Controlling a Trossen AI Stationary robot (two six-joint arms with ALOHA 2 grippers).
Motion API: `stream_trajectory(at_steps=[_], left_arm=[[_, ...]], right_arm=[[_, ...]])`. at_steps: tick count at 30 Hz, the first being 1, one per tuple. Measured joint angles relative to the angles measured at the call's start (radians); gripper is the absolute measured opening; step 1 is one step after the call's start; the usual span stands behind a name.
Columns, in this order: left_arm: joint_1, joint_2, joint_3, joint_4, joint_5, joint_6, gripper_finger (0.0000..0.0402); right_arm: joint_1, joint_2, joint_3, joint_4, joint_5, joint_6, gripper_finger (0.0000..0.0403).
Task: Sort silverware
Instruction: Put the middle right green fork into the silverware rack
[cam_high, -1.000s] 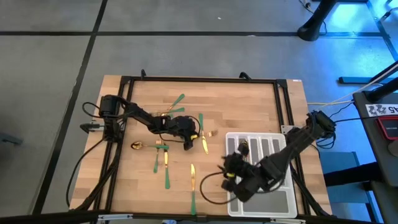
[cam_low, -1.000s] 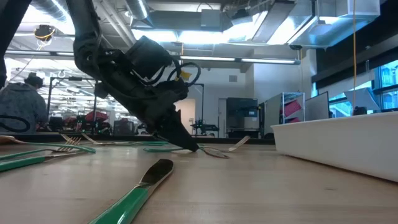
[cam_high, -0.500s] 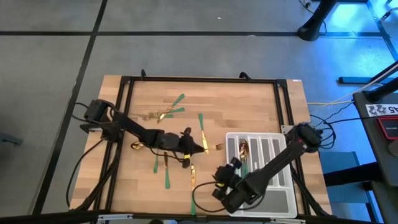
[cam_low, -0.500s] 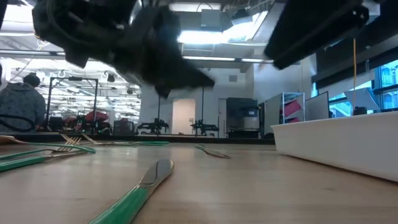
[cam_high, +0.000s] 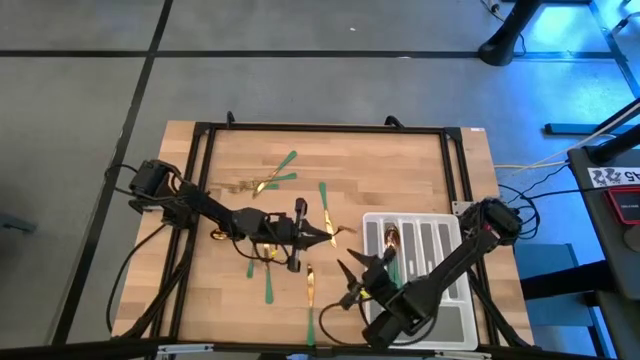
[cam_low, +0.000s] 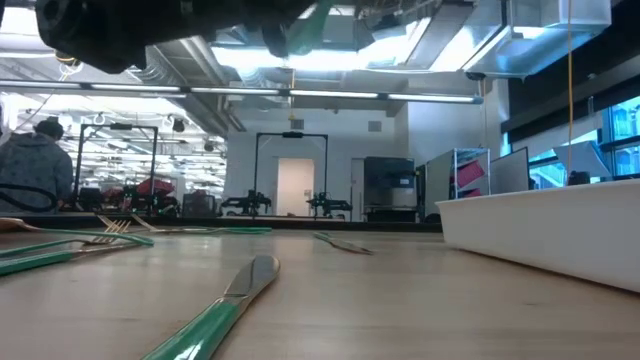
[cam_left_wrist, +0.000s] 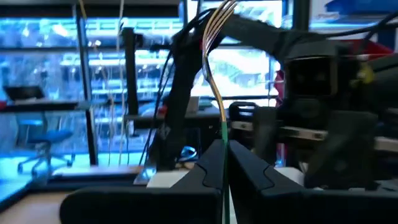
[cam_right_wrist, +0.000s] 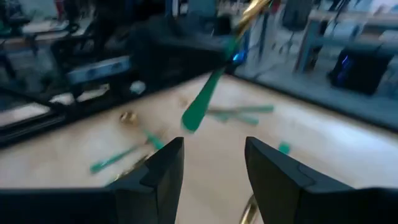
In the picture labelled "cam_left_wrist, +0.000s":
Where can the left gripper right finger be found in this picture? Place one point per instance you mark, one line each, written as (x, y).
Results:
(311, 208)

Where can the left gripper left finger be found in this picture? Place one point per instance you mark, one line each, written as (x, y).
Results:
(140, 208)

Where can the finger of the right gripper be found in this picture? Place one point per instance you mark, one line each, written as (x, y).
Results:
(266, 137)
(348, 155)

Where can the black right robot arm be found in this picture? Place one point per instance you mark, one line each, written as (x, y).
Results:
(183, 93)

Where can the red device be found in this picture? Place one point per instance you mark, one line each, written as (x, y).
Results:
(373, 48)

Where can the dark desk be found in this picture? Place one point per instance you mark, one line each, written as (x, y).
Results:
(149, 119)
(46, 105)

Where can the blue office chair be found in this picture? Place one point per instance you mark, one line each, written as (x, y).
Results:
(51, 136)

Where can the dark laptop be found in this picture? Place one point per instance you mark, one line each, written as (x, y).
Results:
(25, 92)

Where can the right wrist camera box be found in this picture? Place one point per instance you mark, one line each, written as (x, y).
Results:
(311, 76)

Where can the black upright post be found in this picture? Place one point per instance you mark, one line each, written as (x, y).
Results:
(90, 124)
(130, 77)

